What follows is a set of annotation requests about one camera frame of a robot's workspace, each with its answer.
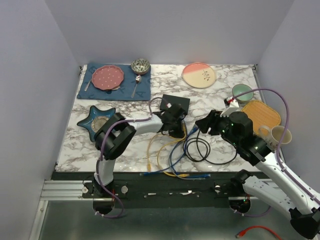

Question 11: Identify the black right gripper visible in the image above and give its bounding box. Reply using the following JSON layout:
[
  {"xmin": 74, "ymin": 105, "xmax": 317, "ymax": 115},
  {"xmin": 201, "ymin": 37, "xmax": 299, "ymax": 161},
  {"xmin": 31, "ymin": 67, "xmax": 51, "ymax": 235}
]
[{"xmin": 194, "ymin": 109, "xmax": 241, "ymax": 147}]

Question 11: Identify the blue ethernet cable long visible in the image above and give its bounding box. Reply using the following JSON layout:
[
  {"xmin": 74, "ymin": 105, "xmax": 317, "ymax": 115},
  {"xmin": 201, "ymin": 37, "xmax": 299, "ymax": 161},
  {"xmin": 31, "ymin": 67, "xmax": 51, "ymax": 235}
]
[{"xmin": 168, "ymin": 126, "xmax": 211, "ymax": 179}]

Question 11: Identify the black power cable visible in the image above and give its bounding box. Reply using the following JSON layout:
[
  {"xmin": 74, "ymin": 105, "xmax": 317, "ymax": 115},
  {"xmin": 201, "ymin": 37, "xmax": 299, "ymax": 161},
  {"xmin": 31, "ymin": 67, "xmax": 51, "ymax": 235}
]
[{"xmin": 196, "ymin": 131, "xmax": 238, "ymax": 166}]

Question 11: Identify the black network switch box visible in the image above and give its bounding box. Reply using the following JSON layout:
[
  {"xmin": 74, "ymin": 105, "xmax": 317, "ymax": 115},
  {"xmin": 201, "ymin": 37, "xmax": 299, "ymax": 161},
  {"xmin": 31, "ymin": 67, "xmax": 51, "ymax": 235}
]
[{"xmin": 159, "ymin": 94, "xmax": 190, "ymax": 114}]

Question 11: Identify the yellow ethernet cable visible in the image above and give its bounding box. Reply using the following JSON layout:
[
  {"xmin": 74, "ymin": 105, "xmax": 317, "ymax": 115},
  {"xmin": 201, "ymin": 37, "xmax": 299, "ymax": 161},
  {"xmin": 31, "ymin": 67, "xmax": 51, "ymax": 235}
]
[
  {"xmin": 146, "ymin": 133, "xmax": 163, "ymax": 173},
  {"xmin": 156, "ymin": 121, "xmax": 190, "ymax": 178}
]

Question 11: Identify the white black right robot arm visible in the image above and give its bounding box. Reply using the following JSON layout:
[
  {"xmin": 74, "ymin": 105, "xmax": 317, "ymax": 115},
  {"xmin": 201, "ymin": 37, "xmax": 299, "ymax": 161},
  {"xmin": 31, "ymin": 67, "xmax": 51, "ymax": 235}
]
[{"xmin": 195, "ymin": 110, "xmax": 320, "ymax": 240}]

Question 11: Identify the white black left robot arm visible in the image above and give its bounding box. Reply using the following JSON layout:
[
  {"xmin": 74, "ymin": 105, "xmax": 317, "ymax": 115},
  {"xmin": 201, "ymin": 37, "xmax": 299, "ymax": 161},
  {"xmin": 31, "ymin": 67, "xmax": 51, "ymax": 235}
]
[{"xmin": 93, "ymin": 103, "xmax": 188, "ymax": 198}]

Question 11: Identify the green floral bowl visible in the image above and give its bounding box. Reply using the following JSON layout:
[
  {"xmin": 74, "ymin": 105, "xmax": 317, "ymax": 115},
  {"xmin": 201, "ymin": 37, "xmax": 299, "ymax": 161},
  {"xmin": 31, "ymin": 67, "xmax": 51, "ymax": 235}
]
[{"xmin": 232, "ymin": 84, "xmax": 254, "ymax": 103}]

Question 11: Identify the pink and cream plate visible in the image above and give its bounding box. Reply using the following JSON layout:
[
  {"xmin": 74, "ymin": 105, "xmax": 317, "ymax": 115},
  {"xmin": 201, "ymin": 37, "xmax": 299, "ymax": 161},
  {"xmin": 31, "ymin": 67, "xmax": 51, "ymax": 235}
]
[{"xmin": 181, "ymin": 62, "xmax": 217, "ymax": 89}]

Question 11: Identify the blue cloth placemat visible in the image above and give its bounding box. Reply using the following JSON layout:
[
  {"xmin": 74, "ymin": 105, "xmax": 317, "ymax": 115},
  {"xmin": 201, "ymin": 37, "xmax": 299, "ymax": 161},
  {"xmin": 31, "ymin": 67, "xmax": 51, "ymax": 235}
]
[{"xmin": 77, "ymin": 63, "xmax": 151, "ymax": 101}]

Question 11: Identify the silver spoon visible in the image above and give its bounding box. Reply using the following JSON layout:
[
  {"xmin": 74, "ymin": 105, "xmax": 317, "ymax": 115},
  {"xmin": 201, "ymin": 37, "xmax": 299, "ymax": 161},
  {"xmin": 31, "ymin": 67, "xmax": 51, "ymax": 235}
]
[{"xmin": 131, "ymin": 75, "xmax": 142, "ymax": 99}]

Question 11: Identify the floral ceramic mug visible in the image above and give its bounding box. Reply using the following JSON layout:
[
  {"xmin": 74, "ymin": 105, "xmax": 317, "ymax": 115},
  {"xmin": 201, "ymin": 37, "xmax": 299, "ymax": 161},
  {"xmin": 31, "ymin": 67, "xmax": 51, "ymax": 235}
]
[{"xmin": 258, "ymin": 125, "xmax": 292, "ymax": 150}]

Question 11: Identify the floral patterned bowl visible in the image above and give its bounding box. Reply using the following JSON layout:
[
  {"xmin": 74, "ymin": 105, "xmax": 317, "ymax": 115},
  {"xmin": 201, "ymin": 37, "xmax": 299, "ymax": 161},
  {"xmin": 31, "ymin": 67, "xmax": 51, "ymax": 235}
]
[{"xmin": 130, "ymin": 58, "xmax": 151, "ymax": 75}]

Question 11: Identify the blue star-shaped dish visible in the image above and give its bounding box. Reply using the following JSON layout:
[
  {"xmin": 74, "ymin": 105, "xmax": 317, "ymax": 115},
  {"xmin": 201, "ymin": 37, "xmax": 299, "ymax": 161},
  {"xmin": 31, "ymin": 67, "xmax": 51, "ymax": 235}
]
[{"xmin": 76, "ymin": 105, "xmax": 116, "ymax": 142}]

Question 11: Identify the pink dotted plate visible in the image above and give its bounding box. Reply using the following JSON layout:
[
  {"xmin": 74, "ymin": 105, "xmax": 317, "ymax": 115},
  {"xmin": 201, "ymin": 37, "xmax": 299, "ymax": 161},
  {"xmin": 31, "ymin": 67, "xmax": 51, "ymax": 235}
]
[{"xmin": 91, "ymin": 65, "xmax": 124, "ymax": 91}]

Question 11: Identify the silver utensil under plate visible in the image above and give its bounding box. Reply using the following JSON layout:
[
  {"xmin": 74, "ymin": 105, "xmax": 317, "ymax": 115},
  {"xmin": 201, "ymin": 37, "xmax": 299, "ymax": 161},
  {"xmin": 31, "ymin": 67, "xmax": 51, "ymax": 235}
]
[{"xmin": 84, "ymin": 79, "xmax": 92, "ymax": 92}]

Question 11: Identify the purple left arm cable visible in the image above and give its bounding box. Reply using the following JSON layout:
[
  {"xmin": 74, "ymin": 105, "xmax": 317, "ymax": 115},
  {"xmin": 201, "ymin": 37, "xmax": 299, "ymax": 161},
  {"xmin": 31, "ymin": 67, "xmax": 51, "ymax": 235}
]
[{"xmin": 94, "ymin": 97, "xmax": 163, "ymax": 219}]

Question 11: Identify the red ethernet cable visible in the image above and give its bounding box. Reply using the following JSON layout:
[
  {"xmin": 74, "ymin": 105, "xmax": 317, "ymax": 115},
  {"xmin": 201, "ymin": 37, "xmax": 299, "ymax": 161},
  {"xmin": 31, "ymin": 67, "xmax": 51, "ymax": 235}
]
[{"xmin": 235, "ymin": 225, "xmax": 282, "ymax": 240}]

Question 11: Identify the aluminium mounting rail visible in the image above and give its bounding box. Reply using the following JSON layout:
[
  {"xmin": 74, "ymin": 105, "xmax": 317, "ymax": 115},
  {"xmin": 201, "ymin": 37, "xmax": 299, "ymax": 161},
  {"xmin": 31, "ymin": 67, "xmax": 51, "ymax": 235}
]
[{"xmin": 40, "ymin": 175, "xmax": 241, "ymax": 201}]

